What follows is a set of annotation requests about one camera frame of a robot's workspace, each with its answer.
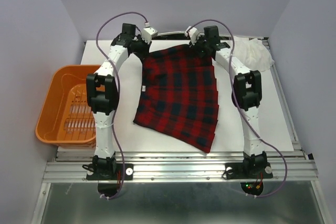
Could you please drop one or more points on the white crumpled skirt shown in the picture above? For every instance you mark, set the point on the white crumpled skirt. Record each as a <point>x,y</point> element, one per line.
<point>253,54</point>

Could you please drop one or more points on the red plaid skirt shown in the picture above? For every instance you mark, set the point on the red plaid skirt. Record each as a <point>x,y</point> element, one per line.
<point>179,96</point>

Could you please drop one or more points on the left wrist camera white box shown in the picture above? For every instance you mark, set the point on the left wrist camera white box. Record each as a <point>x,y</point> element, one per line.
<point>148,33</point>

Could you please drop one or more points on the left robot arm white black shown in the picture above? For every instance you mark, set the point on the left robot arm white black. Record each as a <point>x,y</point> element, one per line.
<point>103,87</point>

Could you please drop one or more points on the aluminium right side rail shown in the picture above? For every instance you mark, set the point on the aluminium right side rail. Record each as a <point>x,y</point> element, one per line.
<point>275,121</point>

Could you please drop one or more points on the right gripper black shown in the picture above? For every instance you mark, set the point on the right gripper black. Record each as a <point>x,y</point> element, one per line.
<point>195,48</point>

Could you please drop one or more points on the orange plastic basket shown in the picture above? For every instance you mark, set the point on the orange plastic basket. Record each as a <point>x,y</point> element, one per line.
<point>66,119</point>

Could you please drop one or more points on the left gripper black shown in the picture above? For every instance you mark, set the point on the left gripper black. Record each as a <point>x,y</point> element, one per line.
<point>144,52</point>

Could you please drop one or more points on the aluminium front rail frame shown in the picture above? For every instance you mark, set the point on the aluminium front rail frame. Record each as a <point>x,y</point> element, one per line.
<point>168,167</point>

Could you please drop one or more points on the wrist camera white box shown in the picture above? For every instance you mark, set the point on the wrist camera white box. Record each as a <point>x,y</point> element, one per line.
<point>148,33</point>
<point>193,33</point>

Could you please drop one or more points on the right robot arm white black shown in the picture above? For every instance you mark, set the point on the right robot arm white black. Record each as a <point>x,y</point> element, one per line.
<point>246,97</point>

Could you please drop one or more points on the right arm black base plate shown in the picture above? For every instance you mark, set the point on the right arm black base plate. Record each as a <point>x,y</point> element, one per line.
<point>235,171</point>

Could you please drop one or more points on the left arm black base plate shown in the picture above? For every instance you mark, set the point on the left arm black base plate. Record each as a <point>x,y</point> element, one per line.
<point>109,175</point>

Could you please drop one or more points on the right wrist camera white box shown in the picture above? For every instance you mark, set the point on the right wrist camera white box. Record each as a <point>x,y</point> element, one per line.
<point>193,33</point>

